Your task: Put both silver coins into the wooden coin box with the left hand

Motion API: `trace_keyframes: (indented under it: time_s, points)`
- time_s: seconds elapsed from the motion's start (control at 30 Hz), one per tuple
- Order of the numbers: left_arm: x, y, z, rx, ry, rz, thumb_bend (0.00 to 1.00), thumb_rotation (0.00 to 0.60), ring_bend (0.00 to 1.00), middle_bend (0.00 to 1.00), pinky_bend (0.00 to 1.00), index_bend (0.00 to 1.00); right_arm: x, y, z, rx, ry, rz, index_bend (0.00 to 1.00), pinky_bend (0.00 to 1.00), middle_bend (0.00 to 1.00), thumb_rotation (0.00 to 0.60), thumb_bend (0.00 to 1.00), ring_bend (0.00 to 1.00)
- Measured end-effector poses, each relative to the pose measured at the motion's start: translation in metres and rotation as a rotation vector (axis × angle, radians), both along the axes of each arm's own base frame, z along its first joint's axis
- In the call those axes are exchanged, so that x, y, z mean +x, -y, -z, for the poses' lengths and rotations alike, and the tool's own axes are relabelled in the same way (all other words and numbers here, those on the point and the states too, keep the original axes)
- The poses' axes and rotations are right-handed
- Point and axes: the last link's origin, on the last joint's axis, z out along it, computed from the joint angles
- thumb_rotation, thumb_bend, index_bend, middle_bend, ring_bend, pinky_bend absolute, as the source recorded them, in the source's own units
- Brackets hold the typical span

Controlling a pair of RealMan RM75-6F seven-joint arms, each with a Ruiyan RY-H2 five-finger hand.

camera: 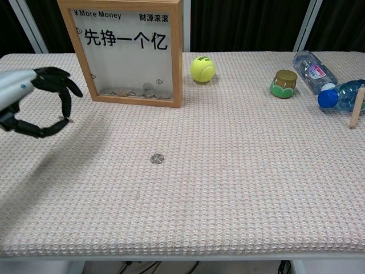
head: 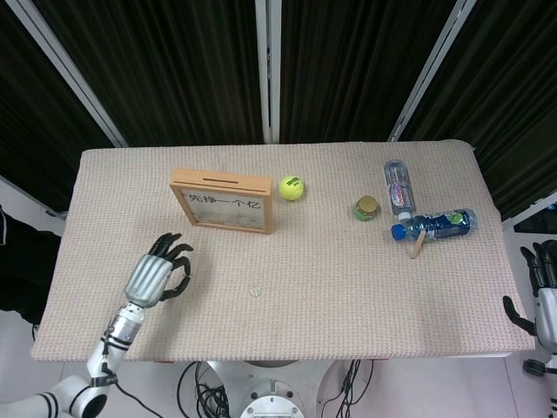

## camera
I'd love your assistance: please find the pink white woven tablecloth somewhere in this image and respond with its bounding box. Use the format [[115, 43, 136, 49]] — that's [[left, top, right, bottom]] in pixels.
[[0, 51, 365, 256]]

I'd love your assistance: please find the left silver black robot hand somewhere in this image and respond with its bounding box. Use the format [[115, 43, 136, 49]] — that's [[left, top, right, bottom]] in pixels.
[[0, 66, 84, 139]]

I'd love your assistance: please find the white table frame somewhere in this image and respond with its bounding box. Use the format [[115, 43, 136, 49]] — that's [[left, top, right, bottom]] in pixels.
[[0, 253, 365, 274]]

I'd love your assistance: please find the clear bottle with blue cap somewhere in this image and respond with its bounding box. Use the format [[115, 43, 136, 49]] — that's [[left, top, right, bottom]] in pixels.
[[318, 79, 365, 115]]

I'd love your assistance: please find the black curtain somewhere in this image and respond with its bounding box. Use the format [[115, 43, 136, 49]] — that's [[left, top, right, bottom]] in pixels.
[[0, 0, 365, 58]]

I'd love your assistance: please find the white upright frame post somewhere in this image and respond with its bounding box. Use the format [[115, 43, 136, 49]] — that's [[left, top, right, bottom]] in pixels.
[[182, 0, 192, 53]]

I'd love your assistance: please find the green and brown toy pot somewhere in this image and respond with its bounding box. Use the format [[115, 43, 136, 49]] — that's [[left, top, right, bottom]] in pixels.
[[269, 69, 298, 99]]

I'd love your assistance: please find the white slanted frame post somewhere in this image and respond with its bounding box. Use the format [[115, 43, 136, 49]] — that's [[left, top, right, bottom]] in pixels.
[[11, 0, 50, 54], [293, 0, 325, 53]]

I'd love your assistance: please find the clear bottle with pink label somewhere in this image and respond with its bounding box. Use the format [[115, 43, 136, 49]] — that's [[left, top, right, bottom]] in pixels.
[[293, 50, 339, 95]]

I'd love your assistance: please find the wooden frame coin bank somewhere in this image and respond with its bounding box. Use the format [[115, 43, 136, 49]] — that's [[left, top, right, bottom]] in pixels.
[[56, 0, 184, 109]]

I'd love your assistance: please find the thin wooden stick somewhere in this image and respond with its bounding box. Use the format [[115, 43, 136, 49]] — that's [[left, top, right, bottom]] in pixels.
[[349, 87, 365, 130]]

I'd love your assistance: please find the yellow tennis ball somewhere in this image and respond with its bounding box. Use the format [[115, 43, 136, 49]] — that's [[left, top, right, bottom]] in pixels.
[[190, 55, 216, 84]]

